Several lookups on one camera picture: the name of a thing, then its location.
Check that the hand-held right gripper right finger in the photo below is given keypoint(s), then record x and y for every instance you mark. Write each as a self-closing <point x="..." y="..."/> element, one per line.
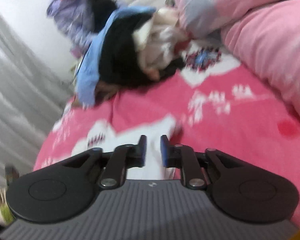
<point x="164" y="152"/>

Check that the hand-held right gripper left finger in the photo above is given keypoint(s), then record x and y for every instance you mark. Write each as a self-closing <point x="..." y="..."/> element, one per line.
<point x="143" y="152"/>

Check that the white button shirt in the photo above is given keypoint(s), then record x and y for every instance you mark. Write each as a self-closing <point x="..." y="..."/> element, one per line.
<point x="153" y="155"/>

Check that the light blue garment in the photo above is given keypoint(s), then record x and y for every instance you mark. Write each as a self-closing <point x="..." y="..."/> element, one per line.
<point x="90" y="75"/>

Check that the black garment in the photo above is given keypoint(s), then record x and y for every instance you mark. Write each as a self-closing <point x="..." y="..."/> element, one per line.
<point x="120" y="55"/>

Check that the white checked garment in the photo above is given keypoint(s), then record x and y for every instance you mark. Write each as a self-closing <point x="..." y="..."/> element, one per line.
<point x="162" y="42"/>

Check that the grey curtain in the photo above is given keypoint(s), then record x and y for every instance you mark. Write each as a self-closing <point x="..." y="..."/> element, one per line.
<point x="20" y="92"/>

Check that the pink patterned quilt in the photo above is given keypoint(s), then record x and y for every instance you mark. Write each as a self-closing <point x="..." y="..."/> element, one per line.
<point x="265" y="30"/>

